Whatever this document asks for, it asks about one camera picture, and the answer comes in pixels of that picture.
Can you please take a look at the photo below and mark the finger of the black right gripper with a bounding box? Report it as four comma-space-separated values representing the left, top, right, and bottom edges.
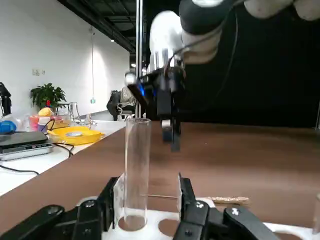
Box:
171, 118, 182, 152
160, 119, 173, 144

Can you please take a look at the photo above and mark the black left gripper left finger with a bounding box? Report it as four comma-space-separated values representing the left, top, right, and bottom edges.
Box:
0, 174, 125, 240

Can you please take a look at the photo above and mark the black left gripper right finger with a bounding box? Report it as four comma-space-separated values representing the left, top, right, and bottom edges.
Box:
172, 172, 280, 240

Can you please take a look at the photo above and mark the clear glass test tube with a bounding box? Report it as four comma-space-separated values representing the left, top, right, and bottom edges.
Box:
124, 118, 152, 231
312, 192, 320, 236

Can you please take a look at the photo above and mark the white test tube rack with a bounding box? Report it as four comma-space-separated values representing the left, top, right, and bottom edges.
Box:
74, 196, 320, 240

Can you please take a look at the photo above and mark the person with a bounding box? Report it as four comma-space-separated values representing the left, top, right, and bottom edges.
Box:
106, 86, 138, 122

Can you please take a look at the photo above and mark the clear glass flask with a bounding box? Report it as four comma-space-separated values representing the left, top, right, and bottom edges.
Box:
83, 113, 95, 126
68, 101, 82, 124

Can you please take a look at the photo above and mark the yellow plastic basin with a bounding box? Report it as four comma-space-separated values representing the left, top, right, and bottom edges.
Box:
46, 125, 105, 145

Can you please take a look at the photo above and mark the clear plastic container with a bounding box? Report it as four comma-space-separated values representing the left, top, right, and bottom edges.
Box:
51, 113, 71, 129

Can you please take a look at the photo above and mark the white capped bottle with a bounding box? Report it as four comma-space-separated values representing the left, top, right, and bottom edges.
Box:
37, 116, 51, 133

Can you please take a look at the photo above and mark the pink plastic cup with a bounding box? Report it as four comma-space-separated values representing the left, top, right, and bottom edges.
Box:
28, 115, 40, 132

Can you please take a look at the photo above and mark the yellow round sponge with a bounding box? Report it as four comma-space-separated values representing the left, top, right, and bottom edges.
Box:
37, 106, 53, 117

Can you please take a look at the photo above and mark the green potted plant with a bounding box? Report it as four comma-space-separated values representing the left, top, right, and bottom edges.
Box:
29, 83, 68, 111

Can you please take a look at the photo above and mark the blue plastic object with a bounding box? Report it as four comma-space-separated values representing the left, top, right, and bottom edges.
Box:
0, 120, 17, 135

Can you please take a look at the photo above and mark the black stand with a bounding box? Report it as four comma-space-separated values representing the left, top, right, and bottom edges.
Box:
0, 82, 13, 117

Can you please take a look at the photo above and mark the aluminium frame post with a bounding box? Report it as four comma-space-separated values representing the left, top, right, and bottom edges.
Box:
134, 0, 146, 121

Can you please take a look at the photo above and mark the black cable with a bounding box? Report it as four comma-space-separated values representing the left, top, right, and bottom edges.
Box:
52, 141, 75, 158
166, 7, 240, 112
0, 163, 40, 176

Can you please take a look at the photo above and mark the hanging cord with green sign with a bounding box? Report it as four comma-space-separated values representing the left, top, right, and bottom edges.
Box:
89, 26, 97, 105

